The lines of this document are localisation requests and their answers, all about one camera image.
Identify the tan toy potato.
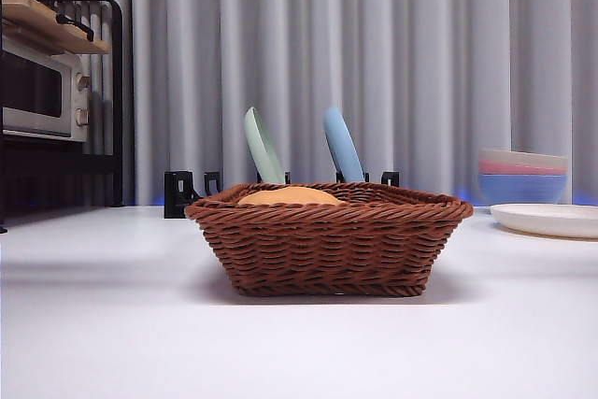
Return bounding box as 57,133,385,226
236,185,349,207

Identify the brown wicker basket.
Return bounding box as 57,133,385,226
183,182,476,298

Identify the pale green plate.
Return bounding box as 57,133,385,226
243,107,286,185

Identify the light blue plate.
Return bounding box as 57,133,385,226
323,106,365,183

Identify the black plate rack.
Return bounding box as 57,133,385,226
163,169,401,220

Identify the grey curtain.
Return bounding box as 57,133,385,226
0,0,598,207

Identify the pink bowl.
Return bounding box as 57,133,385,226
477,159,570,177

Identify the blue bowl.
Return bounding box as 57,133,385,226
477,173,570,207

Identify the white bowl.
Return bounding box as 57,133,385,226
477,148,570,170

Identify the white plate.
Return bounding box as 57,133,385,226
490,203,598,239

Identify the white toaster oven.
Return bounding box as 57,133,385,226
0,36,93,144

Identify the black metal shelf frame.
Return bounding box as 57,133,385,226
0,0,124,235

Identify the wooden tray with black handle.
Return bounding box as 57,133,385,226
0,0,112,55

